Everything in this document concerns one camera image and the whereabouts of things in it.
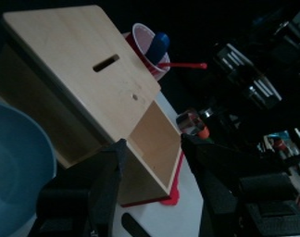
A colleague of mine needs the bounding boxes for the blue plastic utensil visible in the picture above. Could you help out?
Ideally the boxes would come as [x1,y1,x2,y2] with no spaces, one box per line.
[144,31,172,67]

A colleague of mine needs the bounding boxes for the red plastic cup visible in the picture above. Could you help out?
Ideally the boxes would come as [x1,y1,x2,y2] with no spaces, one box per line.
[122,22,173,81]

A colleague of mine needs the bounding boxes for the black laptop keyboard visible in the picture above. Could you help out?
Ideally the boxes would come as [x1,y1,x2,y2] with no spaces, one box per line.
[243,198,300,237]

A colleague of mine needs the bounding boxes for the slim black stick tool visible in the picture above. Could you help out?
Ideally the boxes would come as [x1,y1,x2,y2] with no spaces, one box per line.
[121,212,153,237]

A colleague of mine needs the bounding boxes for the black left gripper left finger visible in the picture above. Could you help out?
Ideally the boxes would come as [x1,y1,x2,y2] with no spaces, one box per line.
[88,138,128,237]

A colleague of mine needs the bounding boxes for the red plastic utensil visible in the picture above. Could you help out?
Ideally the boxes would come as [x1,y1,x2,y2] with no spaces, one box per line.
[157,61,209,70]

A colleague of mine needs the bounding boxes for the red play dough lump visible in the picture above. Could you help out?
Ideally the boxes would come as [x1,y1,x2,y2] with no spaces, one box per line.
[159,184,181,206]

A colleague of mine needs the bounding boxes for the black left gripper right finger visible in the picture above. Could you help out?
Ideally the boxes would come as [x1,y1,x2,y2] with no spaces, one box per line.
[180,132,245,237]

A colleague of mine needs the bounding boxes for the orange toy piece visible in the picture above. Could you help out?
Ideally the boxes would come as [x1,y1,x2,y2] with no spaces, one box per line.
[197,126,212,141]

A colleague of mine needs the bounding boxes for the wooden drawer with red front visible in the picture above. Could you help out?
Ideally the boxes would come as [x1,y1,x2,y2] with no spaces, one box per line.
[116,100,187,208]

